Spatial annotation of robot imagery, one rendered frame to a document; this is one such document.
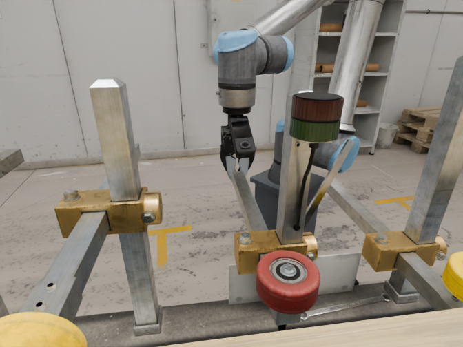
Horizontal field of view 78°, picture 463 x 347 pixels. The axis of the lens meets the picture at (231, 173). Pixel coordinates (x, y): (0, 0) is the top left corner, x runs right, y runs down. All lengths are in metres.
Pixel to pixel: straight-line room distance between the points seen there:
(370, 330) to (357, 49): 0.95
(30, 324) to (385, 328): 0.32
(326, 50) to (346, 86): 2.40
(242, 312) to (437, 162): 0.43
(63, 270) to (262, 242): 0.29
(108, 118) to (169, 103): 2.73
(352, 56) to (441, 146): 0.66
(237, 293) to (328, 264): 0.18
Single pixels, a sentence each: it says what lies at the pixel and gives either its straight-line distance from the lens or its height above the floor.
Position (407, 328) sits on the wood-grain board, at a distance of 0.38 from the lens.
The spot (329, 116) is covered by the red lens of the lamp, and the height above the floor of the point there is 1.09.
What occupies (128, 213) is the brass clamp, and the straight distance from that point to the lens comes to 0.43.
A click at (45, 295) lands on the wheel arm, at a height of 0.96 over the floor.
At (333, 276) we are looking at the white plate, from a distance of 0.64.
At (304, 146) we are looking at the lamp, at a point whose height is 1.04.
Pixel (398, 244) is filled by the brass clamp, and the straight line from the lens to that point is 0.60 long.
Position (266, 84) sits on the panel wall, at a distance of 3.28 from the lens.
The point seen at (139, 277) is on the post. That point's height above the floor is 0.83.
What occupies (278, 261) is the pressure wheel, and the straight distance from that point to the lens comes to 0.41.
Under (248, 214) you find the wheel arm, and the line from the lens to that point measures 0.57.
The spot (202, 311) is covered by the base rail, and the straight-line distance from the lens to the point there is 0.61.
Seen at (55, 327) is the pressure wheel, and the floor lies 0.97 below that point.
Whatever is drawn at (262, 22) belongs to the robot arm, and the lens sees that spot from 0.95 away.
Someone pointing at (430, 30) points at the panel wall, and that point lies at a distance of 4.33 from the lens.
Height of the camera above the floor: 1.17
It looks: 25 degrees down
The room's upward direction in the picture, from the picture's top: straight up
